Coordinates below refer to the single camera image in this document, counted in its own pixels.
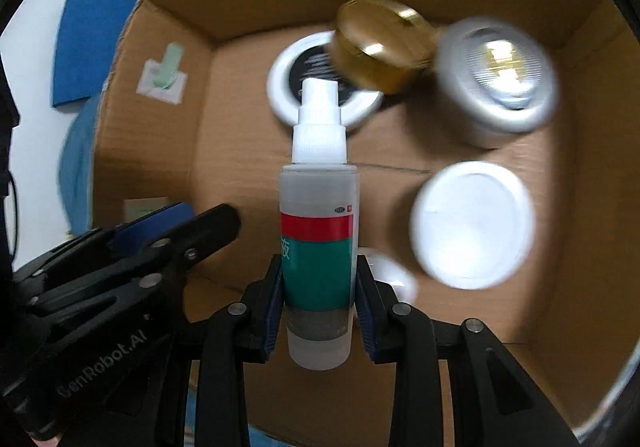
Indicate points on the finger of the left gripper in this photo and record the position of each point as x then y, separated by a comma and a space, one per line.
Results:
113, 243
45, 293

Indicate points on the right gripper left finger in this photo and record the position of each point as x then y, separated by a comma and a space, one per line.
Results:
242, 332

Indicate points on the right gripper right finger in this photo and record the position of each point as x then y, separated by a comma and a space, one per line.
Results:
495, 402

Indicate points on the white earbuds case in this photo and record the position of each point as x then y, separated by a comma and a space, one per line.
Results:
386, 269

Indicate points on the white green spray bottle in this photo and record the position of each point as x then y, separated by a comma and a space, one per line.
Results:
319, 203

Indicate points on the white lidded round tin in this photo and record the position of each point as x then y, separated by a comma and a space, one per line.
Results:
472, 225

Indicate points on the blue foam mat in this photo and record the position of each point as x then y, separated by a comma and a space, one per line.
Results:
85, 46

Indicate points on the open cardboard box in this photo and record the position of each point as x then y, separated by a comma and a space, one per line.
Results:
185, 117

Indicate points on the gold round tin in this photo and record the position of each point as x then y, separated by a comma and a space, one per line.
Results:
381, 45

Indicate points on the silver round tin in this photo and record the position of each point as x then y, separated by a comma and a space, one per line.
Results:
494, 82

